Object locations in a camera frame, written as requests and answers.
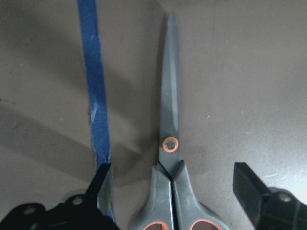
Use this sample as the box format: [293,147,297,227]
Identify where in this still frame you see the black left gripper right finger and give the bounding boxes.
[233,162,307,230]

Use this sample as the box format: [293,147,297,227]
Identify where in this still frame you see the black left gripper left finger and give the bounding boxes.
[0,163,118,230]

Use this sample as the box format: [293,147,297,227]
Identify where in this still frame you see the grey orange scissors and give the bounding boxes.
[130,12,229,230]

